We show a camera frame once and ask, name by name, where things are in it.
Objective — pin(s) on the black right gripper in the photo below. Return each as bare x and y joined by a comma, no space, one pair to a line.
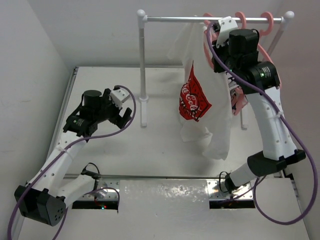
217,66

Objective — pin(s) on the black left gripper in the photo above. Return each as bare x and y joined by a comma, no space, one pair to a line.
117,119

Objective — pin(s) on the white t shirt red print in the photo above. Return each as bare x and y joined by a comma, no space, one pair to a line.
204,100

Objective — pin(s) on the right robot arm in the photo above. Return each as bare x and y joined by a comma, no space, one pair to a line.
236,52

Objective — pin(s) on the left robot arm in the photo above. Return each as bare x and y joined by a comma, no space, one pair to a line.
43,198

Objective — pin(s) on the newspaper print shirt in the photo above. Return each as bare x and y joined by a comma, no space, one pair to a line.
231,83

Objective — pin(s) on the empty pink hanger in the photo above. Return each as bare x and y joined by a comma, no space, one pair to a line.
263,33

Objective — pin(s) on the pink patterned shirt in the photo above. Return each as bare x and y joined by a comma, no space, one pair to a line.
233,97

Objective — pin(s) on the pink hanger with pink shirt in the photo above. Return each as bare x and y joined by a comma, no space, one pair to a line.
241,18

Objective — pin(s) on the white clothes rack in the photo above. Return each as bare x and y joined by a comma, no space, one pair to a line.
142,19

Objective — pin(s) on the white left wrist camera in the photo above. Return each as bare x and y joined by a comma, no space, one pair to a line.
119,96

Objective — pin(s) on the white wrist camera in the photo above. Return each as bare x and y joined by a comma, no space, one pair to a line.
226,25
119,96

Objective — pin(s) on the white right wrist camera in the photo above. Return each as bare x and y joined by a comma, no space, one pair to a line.
226,25

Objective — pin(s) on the metal base plate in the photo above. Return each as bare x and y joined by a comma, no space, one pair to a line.
111,186

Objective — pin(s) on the aluminium table edge rail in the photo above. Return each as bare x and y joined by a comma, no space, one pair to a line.
16,218

